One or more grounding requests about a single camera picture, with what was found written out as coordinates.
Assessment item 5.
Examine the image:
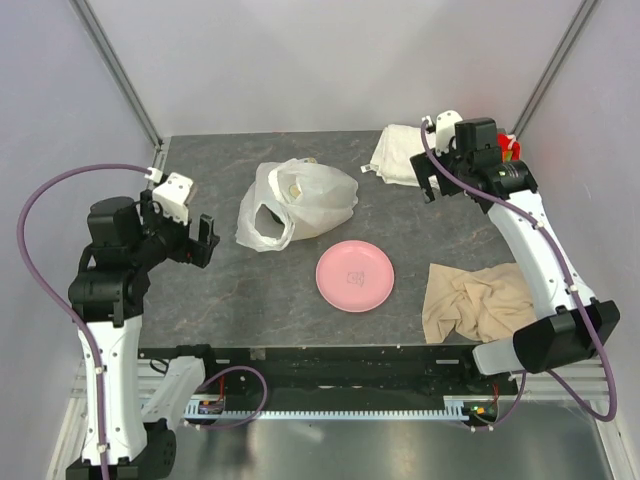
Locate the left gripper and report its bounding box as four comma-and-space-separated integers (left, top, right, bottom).
131, 188, 219, 268

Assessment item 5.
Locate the white plastic bag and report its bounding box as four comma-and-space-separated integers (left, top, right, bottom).
235, 158, 358, 252

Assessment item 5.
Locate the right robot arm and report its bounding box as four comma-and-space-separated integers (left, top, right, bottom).
410, 111, 620, 394

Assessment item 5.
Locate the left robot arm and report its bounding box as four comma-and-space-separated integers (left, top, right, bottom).
66, 190, 220, 479

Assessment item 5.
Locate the white folded towel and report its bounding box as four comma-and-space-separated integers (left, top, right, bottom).
361, 124, 424, 187

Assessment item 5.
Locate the rainbow coloured cloth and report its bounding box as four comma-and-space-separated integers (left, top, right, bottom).
497, 133, 521, 162

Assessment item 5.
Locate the pink plate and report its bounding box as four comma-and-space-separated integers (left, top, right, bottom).
315, 240, 395, 313

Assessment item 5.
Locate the beige cloth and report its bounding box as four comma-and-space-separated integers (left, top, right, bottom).
422, 263, 536, 344

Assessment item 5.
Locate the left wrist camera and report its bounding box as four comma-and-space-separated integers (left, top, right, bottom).
152, 173, 196, 225

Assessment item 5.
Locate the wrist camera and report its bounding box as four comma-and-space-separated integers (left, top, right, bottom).
435, 110, 462, 156
152, 173, 196, 225

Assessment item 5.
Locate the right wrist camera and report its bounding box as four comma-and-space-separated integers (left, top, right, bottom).
435, 110, 462, 156

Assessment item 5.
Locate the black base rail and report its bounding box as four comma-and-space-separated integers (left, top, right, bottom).
138, 344, 517, 396

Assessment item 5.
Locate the grey cable duct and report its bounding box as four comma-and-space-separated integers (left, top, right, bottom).
183, 399, 469, 422

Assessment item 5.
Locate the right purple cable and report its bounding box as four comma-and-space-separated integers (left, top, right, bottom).
419, 115, 619, 424

